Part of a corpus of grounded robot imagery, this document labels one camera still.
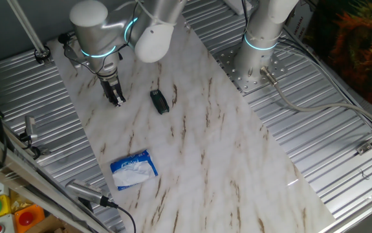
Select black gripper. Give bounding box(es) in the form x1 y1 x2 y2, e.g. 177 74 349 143
100 76 126 107

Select dark folding hex key set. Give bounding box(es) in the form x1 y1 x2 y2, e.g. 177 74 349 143
149 89 170 115

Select blue white tissue pack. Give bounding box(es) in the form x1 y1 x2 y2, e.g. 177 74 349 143
109 149 159 191

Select white marble pattern board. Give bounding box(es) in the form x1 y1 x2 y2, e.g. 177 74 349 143
46 12 335 233

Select aluminium pole with black foot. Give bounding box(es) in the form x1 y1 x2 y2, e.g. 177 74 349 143
6 0 52 65

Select golden foil bag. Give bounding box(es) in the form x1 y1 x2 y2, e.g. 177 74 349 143
9 190 34 213

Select light wooden board pieces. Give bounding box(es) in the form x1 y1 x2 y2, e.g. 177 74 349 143
27 215 74 233

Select orange box red button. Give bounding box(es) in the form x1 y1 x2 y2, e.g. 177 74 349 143
13 203 46 233

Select grey box red button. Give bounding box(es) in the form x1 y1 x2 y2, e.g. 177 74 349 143
0 213 17 233

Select cardboard box red print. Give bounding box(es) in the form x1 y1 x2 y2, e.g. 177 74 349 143
284 0 319 45

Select colourful fuzzy cloth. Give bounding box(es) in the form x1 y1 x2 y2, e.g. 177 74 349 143
305 0 372 119

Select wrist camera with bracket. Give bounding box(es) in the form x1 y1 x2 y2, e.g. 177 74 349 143
58 31 85 69

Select silver depth camera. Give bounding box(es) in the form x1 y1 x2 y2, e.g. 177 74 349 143
23 115 39 140
65 179 118 208

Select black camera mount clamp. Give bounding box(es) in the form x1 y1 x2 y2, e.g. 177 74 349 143
17 132 51 160

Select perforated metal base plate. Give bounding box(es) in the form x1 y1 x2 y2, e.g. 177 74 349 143
214 41 289 94

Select black camera cable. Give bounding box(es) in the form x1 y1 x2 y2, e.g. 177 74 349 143
106 197 137 233

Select grey cable with metal connector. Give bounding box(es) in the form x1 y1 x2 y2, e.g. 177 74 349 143
259 66 372 131

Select thin cable bundle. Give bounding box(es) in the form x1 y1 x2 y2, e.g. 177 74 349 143
278 28 372 132

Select small metal corner bracket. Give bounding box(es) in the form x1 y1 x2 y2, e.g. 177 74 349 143
356 142 372 155

